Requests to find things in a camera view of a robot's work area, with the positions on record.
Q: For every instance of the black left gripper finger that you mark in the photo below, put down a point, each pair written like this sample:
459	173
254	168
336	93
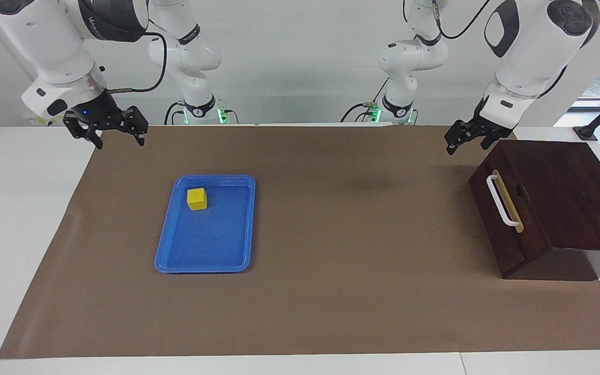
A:
461	133
490	140

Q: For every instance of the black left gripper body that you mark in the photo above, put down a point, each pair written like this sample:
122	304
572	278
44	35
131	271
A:
490	122

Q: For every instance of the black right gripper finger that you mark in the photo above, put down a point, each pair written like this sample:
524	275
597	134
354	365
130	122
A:
76	125
133	122

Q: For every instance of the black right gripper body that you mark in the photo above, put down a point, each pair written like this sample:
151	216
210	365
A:
99	112

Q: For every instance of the yellow block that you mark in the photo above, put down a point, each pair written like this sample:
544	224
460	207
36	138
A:
197	199

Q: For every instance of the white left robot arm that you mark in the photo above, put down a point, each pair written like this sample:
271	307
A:
529	47

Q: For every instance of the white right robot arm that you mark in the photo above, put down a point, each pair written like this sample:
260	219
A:
45	36

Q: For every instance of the dark wooden cabinet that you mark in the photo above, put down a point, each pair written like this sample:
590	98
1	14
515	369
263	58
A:
576	198

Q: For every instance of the blue plastic tray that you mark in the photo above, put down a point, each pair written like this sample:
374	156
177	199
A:
206	239

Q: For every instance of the brown table mat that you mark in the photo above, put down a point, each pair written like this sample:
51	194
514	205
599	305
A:
331	260

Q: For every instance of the white wall socket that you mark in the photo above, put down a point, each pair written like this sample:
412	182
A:
32	120

